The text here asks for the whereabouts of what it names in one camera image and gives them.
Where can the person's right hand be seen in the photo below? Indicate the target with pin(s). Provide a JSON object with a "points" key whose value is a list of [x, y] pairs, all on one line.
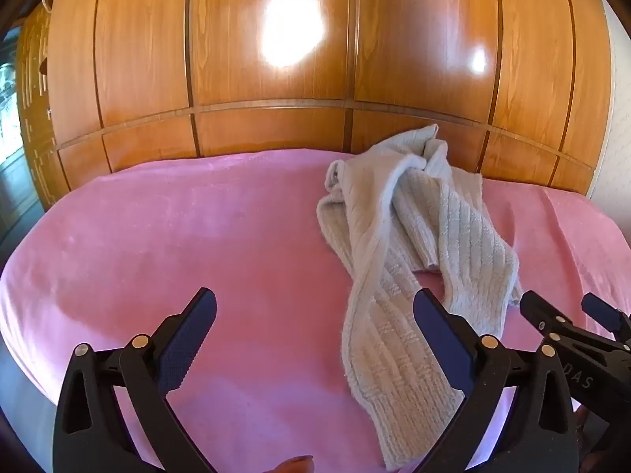
{"points": [[584, 428]]}

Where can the pale knit sweater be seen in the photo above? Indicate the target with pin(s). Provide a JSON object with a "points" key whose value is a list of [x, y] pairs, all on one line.
{"points": [[389, 350]]}

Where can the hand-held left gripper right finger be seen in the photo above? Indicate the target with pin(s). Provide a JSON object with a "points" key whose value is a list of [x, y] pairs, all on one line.
{"points": [[443, 337]]}

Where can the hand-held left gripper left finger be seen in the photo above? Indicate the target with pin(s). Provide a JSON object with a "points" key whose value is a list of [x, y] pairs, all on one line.
{"points": [[190, 340]]}

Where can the wooden wardrobe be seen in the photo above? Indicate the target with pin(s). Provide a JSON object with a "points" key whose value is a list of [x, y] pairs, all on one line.
{"points": [[246, 59]]}

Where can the pink blanket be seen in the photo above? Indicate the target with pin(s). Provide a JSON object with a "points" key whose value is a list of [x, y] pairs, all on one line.
{"points": [[197, 236]]}

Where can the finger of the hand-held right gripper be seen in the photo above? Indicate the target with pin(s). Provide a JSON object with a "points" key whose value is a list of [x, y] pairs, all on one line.
{"points": [[609, 318], [540, 313]]}

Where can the dark glass door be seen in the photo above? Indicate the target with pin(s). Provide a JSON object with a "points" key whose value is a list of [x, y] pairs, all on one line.
{"points": [[12, 133]]}

